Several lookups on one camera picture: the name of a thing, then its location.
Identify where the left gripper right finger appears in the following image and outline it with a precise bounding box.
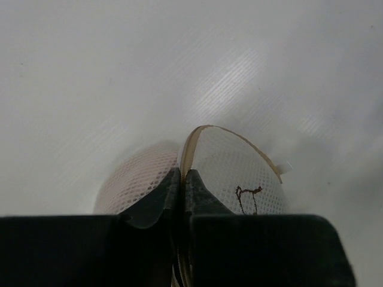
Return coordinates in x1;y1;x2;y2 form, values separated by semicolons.
186;170;357;286

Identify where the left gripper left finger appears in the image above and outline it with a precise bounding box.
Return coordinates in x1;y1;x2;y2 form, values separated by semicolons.
1;168;180;286

